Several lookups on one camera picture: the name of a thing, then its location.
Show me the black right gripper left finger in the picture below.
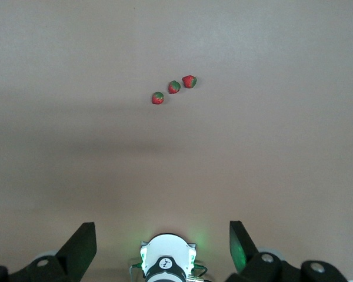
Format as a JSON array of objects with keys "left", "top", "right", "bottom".
[{"left": 0, "top": 222, "right": 97, "bottom": 282}]

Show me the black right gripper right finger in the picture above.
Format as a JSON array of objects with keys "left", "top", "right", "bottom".
[{"left": 225, "top": 220, "right": 349, "bottom": 282}]

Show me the brown table cover mat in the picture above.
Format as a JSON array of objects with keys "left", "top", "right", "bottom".
[{"left": 0, "top": 0, "right": 353, "bottom": 282}]

